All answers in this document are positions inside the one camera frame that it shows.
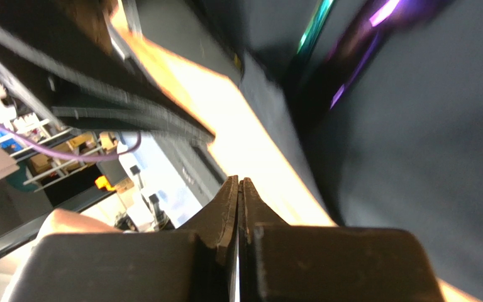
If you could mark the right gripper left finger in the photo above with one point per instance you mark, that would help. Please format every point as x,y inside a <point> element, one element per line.
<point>191,263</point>

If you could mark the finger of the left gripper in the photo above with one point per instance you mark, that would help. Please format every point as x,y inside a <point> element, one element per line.
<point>56,57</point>

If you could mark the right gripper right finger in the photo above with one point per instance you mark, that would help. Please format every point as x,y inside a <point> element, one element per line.
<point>282,262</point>

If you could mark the black paper napkin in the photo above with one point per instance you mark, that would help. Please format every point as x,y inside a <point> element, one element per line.
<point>404,147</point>

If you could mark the iridescent spoon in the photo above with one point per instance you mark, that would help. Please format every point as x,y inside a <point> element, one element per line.
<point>313,29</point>

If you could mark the purple iridescent knife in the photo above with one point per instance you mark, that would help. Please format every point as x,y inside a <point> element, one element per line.
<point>372,24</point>

